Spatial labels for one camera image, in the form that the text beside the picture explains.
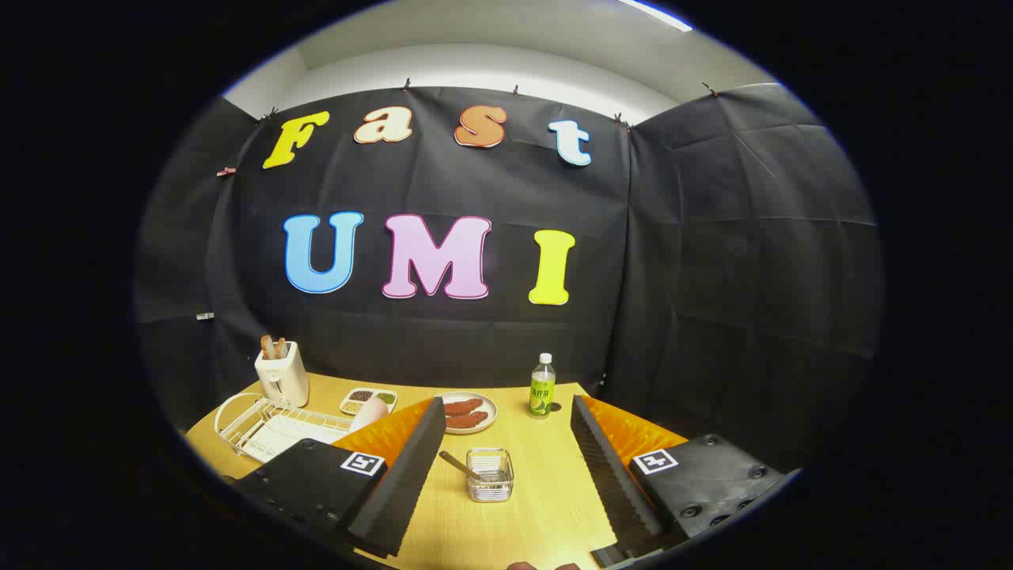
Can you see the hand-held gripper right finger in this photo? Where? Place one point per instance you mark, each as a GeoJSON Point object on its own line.
{"type": "Point", "coordinates": [613, 483]}

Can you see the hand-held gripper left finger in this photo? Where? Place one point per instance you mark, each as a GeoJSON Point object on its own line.
{"type": "Point", "coordinates": [404, 483]}

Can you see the metal spoon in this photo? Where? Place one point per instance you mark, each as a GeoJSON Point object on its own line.
{"type": "Point", "coordinates": [457, 463]}

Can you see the pink plate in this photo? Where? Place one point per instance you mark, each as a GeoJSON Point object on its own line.
{"type": "Point", "coordinates": [368, 413]}

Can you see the white divided dish with beans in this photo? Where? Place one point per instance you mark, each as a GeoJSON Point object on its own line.
{"type": "Point", "coordinates": [369, 404]}

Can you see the beige plate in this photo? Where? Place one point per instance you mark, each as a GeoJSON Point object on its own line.
{"type": "Point", "coordinates": [490, 413]}

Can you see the red meat piece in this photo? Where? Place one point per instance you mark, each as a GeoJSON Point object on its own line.
{"type": "Point", "coordinates": [467, 420]}
{"type": "Point", "coordinates": [463, 407]}

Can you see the green label drink bottle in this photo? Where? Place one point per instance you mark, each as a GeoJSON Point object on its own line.
{"type": "Point", "coordinates": [542, 392]}

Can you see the white toaster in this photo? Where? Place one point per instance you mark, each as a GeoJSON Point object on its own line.
{"type": "Point", "coordinates": [285, 378]}

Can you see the black backdrop cloth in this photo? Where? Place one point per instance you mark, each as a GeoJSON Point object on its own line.
{"type": "Point", "coordinates": [506, 198]}

